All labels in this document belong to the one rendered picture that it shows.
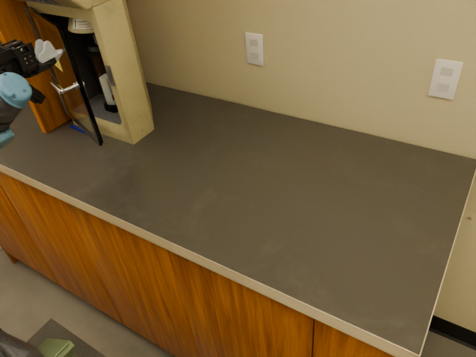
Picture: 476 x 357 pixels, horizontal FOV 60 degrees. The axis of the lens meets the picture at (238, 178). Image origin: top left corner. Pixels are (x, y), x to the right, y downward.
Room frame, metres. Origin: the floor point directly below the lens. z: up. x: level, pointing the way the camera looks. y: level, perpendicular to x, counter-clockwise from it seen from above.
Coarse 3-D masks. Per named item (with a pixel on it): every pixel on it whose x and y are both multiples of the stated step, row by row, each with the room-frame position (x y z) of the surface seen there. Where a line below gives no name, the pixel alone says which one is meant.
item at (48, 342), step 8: (40, 344) 0.45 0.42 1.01; (48, 344) 0.43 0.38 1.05; (56, 344) 0.40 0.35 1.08; (64, 344) 0.38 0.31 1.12; (72, 344) 0.38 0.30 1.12; (40, 352) 0.41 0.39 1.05; (48, 352) 0.39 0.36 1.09; (56, 352) 0.37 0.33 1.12; (64, 352) 0.37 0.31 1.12; (72, 352) 0.37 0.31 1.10
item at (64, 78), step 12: (36, 12) 1.32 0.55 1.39; (36, 24) 1.36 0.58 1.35; (48, 24) 1.23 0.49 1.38; (48, 36) 1.28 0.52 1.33; (60, 36) 1.16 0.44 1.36; (60, 48) 1.20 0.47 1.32; (60, 60) 1.24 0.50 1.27; (60, 72) 1.29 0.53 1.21; (72, 72) 1.17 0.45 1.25; (60, 84) 1.35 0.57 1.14; (72, 96) 1.26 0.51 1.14; (84, 96) 1.16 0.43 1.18; (72, 108) 1.32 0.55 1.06; (84, 108) 1.18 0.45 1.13; (84, 120) 1.23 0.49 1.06; (96, 132) 1.16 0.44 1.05
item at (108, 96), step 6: (96, 60) 1.35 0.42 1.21; (102, 60) 1.35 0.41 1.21; (96, 66) 1.35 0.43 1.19; (102, 66) 1.34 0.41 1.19; (96, 72) 1.36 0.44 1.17; (102, 72) 1.35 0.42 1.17; (96, 78) 1.37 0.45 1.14; (102, 78) 1.35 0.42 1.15; (102, 84) 1.35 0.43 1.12; (108, 84) 1.35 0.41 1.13; (102, 90) 1.36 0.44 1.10; (108, 90) 1.35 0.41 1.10; (108, 96) 1.35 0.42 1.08; (108, 102) 1.35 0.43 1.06; (114, 102) 1.35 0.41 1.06
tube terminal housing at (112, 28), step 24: (96, 0) 1.25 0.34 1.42; (120, 0) 1.32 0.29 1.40; (96, 24) 1.24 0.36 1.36; (120, 24) 1.30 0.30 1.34; (120, 48) 1.28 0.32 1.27; (120, 72) 1.26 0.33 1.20; (120, 96) 1.24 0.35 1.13; (144, 96) 1.32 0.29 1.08; (96, 120) 1.33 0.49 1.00; (144, 120) 1.30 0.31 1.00
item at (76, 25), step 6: (72, 18) 1.34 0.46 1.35; (78, 18) 1.33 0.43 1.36; (72, 24) 1.34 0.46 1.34; (78, 24) 1.33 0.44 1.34; (84, 24) 1.32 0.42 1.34; (90, 24) 1.32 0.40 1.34; (72, 30) 1.33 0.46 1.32; (78, 30) 1.32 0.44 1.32; (84, 30) 1.31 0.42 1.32; (90, 30) 1.31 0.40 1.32
